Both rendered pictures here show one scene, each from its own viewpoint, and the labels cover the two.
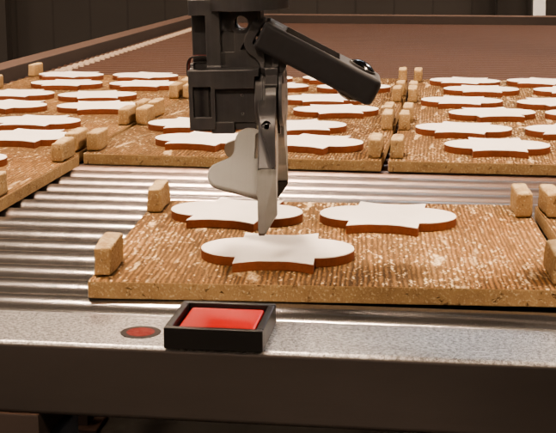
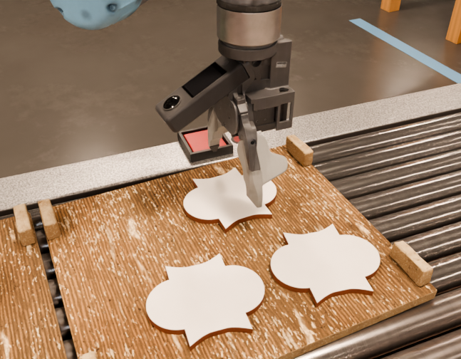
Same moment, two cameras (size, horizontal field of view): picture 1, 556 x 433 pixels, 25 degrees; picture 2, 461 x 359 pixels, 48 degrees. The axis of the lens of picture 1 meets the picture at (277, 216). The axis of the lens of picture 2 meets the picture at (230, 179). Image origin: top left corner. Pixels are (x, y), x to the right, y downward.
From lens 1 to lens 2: 165 cm
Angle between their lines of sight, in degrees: 123
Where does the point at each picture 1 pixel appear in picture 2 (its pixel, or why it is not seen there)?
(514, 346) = (72, 175)
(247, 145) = not seen: hidden behind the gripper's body
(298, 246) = (219, 201)
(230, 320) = (199, 139)
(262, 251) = (233, 186)
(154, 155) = not seen: outside the picture
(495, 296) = (87, 200)
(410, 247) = (159, 245)
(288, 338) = (176, 152)
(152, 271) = not seen: hidden behind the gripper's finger
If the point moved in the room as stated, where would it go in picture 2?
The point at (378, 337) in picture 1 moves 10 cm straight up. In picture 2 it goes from (137, 165) to (130, 112)
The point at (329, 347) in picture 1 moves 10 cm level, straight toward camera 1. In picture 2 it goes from (153, 151) to (135, 123)
